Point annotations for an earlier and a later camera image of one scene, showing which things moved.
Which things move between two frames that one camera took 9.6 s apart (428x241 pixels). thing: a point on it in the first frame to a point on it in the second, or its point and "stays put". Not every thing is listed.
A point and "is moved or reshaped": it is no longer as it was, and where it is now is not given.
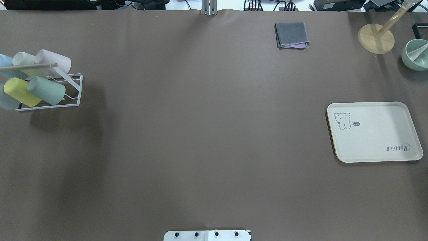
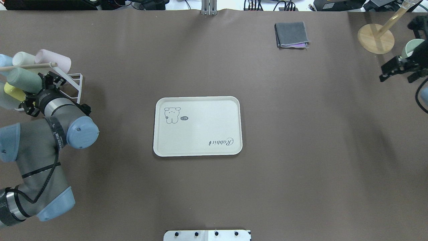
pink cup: [43, 56] stays put
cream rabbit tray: [371, 132] to [198, 126]
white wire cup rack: [75, 80] stays put
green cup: [47, 92] is moved or reshaped
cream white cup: [22, 58] stays put
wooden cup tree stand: [377, 38] stays put
